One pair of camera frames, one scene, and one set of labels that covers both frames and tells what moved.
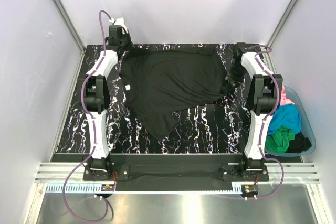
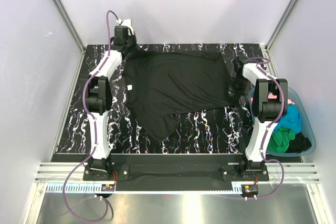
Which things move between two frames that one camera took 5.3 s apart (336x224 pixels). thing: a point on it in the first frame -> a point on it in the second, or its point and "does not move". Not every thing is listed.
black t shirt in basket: x=300 y=144 does not move
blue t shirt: x=287 y=116 does not move
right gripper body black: x=234 y=71 -> x=237 y=87
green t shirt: x=278 y=141 does not move
